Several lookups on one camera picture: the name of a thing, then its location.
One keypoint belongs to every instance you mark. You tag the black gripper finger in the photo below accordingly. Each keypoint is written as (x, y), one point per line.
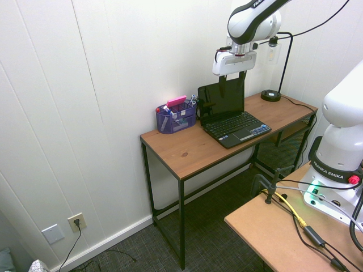
(242, 76)
(223, 80)

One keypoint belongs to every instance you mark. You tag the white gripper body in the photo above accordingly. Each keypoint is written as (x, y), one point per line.
(234, 63)

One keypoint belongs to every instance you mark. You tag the black Asus laptop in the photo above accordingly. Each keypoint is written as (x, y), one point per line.
(227, 113)

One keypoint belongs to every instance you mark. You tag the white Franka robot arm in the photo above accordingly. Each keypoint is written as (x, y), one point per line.
(339, 113)

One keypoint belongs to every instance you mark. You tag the black desk lamp glass bulb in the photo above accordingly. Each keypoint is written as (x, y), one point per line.
(271, 95)

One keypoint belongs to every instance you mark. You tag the blue white marker pen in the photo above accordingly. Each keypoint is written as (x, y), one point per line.
(193, 99)
(168, 110)

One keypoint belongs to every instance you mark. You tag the pink sticky note pad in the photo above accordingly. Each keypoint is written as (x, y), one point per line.
(176, 101)

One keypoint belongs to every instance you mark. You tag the purple mesh desk organizer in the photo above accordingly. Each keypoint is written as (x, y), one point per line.
(174, 120)

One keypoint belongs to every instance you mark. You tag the black metal table clamp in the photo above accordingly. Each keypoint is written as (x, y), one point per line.
(272, 187)

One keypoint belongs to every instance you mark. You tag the light brown robot mounting table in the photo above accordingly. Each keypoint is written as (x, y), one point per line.
(269, 235)

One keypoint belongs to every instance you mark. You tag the white patterned fabric item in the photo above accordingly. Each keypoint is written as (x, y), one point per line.
(39, 266)

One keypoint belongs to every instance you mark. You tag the grey blue cushion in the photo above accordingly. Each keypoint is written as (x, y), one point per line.
(5, 260)

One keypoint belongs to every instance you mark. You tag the wooden desk black metal frame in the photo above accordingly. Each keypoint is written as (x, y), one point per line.
(187, 150)

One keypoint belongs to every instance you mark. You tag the beige wall power outlet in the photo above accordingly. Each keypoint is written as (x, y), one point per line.
(76, 222)

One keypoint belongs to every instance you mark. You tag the white blank wall plate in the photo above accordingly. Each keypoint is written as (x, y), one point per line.
(53, 233)

